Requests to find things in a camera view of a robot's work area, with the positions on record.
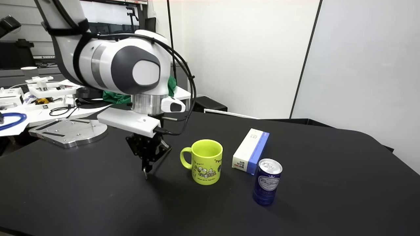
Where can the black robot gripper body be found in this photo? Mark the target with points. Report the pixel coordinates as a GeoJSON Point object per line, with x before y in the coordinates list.
{"type": "Point", "coordinates": [146, 145]}

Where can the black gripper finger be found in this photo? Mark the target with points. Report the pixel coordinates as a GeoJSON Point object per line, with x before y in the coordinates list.
{"type": "Point", "coordinates": [144, 166]}
{"type": "Point", "coordinates": [151, 166]}

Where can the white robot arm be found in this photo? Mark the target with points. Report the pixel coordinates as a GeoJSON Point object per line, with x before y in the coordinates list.
{"type": "Point", "coordinates": [113, 64]}

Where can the yellow-green ceramic mug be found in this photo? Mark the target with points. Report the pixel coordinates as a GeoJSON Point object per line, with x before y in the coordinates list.
{"type": "Point", "coordinates": [205, 165]}

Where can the black box on floor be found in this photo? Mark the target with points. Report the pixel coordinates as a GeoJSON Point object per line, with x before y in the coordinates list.
{"type": "Point", "coordinates": [209, 104]}

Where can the white and blue carton box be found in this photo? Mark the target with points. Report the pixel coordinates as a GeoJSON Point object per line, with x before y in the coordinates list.
{"type": "Point", "coordinates": [249, 152]}

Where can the white plastic printed parts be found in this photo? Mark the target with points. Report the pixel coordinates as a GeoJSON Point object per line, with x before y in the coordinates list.
{"type": "Point", "coordinates": [46, 87]}

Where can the blue drink can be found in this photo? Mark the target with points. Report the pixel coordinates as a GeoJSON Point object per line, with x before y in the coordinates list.
{"type": "Point", "coordinates": [266, 183]}

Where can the computer monitor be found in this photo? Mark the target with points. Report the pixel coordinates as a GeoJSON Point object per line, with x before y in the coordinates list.
{"type": "Point", "coordinates": [109, 14]}

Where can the grey desk shelf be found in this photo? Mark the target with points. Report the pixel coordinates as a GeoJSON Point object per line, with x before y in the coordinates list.
{"type": "Point", "coordinates": [26, 75]}

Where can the black bag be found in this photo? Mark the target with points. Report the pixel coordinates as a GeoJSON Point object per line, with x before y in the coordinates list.
{"type": "Point", "coordinates": [14, 53]}

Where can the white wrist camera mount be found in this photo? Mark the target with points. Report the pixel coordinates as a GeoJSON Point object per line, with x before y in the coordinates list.
{"type": "Point", "coordinates": [128, 121]}

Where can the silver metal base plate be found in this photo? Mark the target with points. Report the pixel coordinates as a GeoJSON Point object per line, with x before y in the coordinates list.
{"type": "Point", "coordinates": [69, 132]}

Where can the black vertical wall strip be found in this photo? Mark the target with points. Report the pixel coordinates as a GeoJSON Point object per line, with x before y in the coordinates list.
{"type": "Point", "coordinates": [306, 57]}

